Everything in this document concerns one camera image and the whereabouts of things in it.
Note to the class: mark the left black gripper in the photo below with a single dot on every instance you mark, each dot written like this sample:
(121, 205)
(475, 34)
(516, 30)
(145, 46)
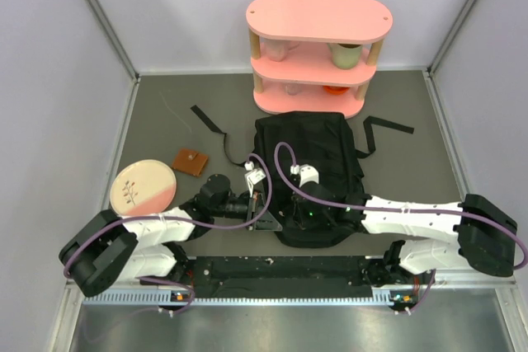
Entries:
(265, 222)

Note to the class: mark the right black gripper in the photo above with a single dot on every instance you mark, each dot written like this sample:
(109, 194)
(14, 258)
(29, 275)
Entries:
(304, 222)

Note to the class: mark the black student backpack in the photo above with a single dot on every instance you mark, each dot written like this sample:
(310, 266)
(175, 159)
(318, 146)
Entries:
(325, 141)

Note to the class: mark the brown leather wallet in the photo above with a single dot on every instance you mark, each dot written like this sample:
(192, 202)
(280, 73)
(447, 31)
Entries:
(190, 162)

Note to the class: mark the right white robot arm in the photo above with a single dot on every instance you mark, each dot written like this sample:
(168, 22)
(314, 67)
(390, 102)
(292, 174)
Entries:
(472, 233)

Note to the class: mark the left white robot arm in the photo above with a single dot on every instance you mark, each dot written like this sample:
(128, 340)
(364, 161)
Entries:
(113, 248)

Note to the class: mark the cream floral plate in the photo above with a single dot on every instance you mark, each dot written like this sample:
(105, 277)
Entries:
(143, 188)

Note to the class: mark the clear glass cup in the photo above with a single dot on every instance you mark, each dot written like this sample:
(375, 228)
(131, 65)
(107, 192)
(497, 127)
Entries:
(292, 89)

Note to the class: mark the orange bowl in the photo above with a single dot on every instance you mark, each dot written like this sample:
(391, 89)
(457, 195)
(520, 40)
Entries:
(336, 91)

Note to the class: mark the pink mug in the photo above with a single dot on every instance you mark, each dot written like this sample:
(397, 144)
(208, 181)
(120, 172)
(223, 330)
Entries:
(277, 50)

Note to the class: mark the pink three-tier shelf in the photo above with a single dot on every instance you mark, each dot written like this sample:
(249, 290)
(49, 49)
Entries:
(315, 23)

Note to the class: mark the green mug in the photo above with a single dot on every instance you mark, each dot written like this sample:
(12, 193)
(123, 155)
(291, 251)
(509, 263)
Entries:
(345, 56)

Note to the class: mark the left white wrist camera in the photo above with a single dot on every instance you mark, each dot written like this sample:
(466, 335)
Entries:
(253, 175)

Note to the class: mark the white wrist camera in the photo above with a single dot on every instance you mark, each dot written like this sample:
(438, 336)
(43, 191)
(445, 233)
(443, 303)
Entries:
(305, 174)
(253, 175)

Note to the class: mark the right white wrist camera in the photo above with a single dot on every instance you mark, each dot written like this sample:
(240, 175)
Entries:
(305, 174)

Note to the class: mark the grey cable duct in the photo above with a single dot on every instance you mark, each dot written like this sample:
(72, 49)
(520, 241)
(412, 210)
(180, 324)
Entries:
(163, 296)

